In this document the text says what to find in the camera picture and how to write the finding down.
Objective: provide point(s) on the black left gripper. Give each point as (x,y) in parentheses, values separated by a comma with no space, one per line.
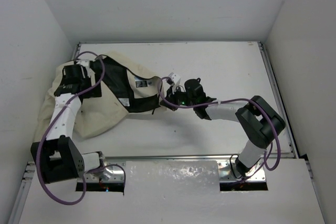
(94,64)

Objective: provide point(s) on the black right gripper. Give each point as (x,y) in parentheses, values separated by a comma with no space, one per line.
(171,95)

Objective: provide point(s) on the cream jacket with black lining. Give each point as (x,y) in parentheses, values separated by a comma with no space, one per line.
(127,88)

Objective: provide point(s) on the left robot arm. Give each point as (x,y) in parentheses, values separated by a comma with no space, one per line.
(57,156)

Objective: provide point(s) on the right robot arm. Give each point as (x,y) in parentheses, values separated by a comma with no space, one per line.
(260,122)

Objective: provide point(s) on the white foreground cover panel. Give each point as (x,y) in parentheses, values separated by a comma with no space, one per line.
(151,198)

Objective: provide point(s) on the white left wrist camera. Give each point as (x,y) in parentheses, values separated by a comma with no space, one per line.
(85,63)

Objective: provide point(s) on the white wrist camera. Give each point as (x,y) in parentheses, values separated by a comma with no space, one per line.
(85,63)
(174,79)

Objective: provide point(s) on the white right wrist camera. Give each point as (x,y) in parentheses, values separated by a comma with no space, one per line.
(174,79)

